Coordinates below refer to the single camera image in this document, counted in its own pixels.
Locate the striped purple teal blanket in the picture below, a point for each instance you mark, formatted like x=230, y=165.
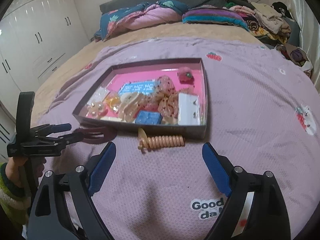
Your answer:
x=214, y=15

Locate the pearl bow hair clip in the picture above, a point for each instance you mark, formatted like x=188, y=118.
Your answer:
x=96, y=110

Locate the small blue box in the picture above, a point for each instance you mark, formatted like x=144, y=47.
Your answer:
x=148, y=118

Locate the green fuzzy sleeve forearm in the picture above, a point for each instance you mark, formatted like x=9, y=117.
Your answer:
x=14, y=201

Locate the white earring card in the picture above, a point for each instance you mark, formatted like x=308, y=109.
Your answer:
x=188, y=110

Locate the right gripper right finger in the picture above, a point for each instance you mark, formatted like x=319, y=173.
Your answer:
x=255, y=207

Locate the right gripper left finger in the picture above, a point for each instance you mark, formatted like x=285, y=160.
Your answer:
x=63, y=207

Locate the maroon banana hair clip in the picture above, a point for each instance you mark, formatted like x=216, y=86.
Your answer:
x=96, y=135

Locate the person's left hand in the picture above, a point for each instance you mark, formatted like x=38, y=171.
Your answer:
x=12, y=169

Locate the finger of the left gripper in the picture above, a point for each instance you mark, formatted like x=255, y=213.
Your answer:
x=48, y=129
x=66, y=139

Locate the white wardrobe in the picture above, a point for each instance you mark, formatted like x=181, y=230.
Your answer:
x=37, y=37

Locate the cream hair claw clip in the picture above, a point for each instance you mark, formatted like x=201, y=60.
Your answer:
x=131, y=104

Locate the navy pink floral quilt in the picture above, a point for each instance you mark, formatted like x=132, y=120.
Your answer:
x=140, y=16

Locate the lilac strawberry print blanket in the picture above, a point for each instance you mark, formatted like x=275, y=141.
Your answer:
x=263, y=115

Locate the pink book in tray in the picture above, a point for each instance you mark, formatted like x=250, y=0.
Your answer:
x=143, y=82

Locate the pile of clothes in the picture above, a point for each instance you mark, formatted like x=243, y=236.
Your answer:
x=274, y=26

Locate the tan bed sheet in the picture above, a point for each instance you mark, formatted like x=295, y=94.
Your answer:
x=48, y=90

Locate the shallow grey cardboard tray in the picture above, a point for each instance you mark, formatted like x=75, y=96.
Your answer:
x=193, y=132

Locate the white satin curtain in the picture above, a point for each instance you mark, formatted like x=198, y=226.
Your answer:
x=309, y=35

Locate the yellow earrings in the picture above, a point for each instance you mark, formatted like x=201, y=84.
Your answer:
x=113, y=101

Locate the pink fuzzy strawberry clip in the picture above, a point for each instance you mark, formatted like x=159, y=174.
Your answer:
x=185, y=75

